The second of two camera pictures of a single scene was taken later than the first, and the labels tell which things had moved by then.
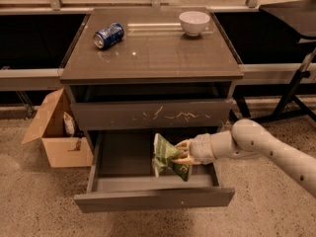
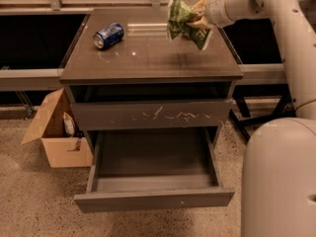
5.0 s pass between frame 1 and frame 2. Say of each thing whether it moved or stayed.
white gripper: moved
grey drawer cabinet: stayed
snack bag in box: stayed
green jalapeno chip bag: moved
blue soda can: stayed
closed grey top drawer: stayed
